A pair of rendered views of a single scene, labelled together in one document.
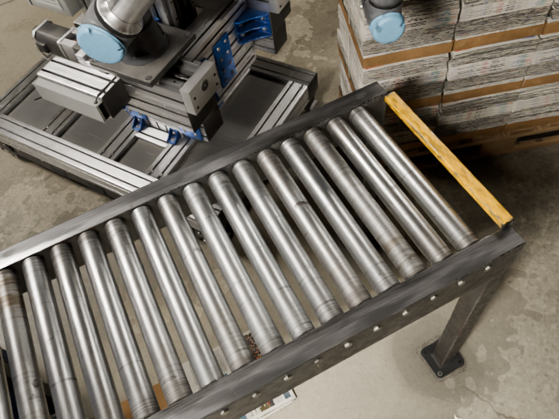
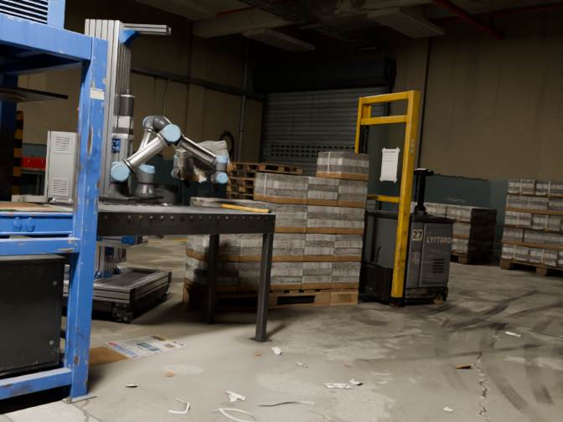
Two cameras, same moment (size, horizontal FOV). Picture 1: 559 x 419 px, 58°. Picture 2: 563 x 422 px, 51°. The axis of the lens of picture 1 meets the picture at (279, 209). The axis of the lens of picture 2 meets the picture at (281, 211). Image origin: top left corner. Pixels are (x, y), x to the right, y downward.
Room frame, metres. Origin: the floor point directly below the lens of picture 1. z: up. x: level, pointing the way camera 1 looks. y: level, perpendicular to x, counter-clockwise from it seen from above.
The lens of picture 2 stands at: (-2.76, 1.36, 1.02)
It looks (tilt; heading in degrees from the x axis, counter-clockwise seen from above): 3 degrees down; 330
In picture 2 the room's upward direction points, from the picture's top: 4 degrees clockwise
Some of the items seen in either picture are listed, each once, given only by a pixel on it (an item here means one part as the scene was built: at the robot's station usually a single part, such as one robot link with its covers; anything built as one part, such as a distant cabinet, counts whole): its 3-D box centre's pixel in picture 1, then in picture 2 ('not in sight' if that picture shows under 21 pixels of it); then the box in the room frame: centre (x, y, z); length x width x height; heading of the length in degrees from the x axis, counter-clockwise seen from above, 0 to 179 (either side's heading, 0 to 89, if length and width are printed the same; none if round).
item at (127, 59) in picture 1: (136, 32); (119, 188); (1.24, 0.30, 0.87); 0.15 x 0.15 x 0.10
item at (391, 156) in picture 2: not in sight; (384, 159); (1.38, -2.10, 1.28); 0.57 x 0.01 x 0.65; 0
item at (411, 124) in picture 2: not in sight; (404, 194); (1.05, -2.08, 0.97); 0.09 x 0.09 x 1.75; 0
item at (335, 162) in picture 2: not in sight; (337, 227); (1.39, -1.65, 0.65); 0.39 x 0.30 x 1.29; 0
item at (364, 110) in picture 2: not in sight; (357, 190); (1.71, -2.09, 0.97); 0.09 x 0.09 x 1.75; 0
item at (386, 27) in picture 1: (383, 16); (220, 177); (0.94, -0.31, 1.00); 0.11 x 0.08 x 0.09; 177
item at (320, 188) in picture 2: not in sight; (311, 190); (1.39, -1.35, 0.95); 0.38 x 0.29 x 0.23; 179
